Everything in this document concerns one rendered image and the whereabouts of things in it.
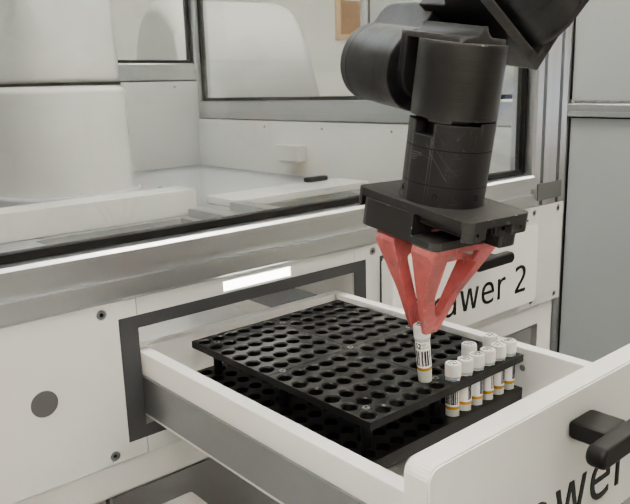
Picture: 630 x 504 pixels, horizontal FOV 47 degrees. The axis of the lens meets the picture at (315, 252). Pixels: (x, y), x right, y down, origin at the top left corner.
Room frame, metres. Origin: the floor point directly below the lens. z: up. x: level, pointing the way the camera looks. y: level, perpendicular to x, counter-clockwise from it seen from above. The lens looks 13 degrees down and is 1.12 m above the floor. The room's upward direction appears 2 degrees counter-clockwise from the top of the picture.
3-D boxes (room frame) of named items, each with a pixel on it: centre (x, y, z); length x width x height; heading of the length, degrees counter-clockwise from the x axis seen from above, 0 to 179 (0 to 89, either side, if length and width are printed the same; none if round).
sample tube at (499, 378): (0.54, -0.14, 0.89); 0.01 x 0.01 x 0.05
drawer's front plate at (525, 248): (0.87, -0.19, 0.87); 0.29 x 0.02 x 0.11; 131
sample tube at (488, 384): (0.53, -0.13, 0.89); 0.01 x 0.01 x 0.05
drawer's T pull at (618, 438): (0.41, -0.18, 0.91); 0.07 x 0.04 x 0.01; 131
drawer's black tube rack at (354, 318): (0.58, -0.03, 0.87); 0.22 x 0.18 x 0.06; 41
